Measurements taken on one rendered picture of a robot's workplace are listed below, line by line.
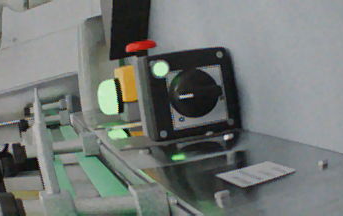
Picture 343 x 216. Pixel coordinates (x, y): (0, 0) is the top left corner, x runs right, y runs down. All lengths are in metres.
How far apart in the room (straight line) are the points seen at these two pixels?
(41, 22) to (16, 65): 0.34
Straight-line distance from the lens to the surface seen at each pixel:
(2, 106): 2.42
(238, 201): 0.45
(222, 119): 0.85
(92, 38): 1.61
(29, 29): 5.18
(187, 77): 0.82
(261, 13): 0.70
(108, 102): 1.13
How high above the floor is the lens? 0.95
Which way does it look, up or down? 9 degrees down
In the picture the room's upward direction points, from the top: 100 degrees counter-clockwise
